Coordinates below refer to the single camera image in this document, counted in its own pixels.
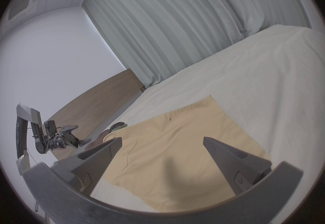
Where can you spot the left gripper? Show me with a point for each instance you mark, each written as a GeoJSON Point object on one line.
{"type": "Point", "coordinates": [71, 139]}

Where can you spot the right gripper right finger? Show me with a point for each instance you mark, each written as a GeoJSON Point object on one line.
{"type": "Point", "coordinates": [236, 167]}

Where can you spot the bed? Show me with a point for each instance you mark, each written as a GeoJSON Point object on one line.
{"type": "Point", "coordinates": [254, 78]}

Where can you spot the green garment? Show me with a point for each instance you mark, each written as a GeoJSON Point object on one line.
{"type": "Point", "coordinates": [119, 127]}

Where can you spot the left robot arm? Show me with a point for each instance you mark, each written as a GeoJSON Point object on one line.
{"type": "Point", "coordinates": [38, 136]}

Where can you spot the brown garment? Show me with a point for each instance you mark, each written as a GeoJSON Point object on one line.
{"type": "Point", "coordinates": [97, 141]}

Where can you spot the beige shorts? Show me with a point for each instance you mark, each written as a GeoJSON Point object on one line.
{"type": "Point", "coordinates": [177, 129]}

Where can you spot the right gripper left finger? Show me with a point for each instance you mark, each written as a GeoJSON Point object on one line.
{"type": "Point", "coordinates": [94, 164]}

